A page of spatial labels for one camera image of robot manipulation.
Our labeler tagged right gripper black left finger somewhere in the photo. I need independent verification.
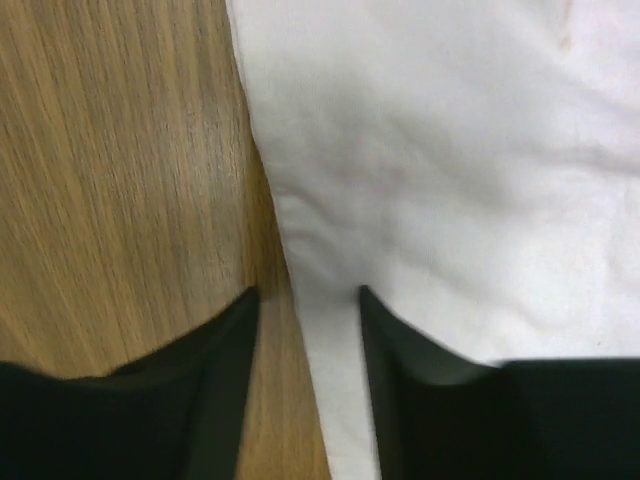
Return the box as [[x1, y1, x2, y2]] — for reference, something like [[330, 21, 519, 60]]
[[1, 288, 260, 479]]

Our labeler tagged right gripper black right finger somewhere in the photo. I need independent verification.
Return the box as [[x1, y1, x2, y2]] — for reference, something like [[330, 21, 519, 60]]
[[358, 287, 639, 479]]

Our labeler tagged white t shirt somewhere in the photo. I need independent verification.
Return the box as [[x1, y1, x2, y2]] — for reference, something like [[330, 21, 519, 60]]
[[227, 1, 639, 479]]

